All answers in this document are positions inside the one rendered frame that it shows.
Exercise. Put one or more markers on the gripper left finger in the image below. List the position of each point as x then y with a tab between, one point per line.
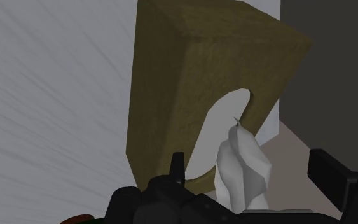
166	201

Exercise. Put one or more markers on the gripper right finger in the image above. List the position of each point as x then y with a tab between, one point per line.
330	173

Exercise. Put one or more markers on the red round object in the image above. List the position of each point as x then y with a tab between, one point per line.
78	219

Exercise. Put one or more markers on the brown wooden tissue box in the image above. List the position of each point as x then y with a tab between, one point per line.
181	77

